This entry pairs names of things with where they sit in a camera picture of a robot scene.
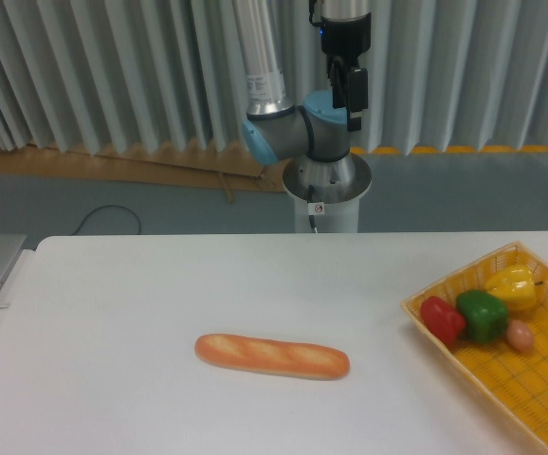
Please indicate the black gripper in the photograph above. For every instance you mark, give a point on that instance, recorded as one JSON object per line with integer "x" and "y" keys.
{"x": 345, "y": 40}

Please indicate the baguette bread loaf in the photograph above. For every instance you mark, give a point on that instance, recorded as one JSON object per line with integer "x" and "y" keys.
{"x": 268, "y": 356}

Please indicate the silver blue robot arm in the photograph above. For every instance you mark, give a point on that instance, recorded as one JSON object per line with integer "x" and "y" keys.
{"x": 276, "y": 128}

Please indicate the yellow woven basket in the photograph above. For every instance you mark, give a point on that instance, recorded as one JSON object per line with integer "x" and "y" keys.
{"x": 516, "y": 384}

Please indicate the grey pleated curtain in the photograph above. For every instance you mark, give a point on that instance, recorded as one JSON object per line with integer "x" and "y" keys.
{"x": 442, "y": 74}

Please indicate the brown cardboard sheet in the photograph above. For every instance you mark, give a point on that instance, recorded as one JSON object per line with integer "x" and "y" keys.
{"x": 230, "y": 171}

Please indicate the red bell pepper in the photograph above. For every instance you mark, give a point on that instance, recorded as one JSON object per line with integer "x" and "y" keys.
{"x": 442, "y": 320}

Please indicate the yellow bell pepper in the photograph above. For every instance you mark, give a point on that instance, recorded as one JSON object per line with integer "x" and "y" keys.
{"x": 515, "y": 286}

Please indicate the green bell pepper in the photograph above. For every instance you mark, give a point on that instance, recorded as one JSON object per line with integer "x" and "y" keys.
{"x": 486, "y": 316}

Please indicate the brown egg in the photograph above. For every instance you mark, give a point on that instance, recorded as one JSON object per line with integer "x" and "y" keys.
{"x": 520, "y": 336}

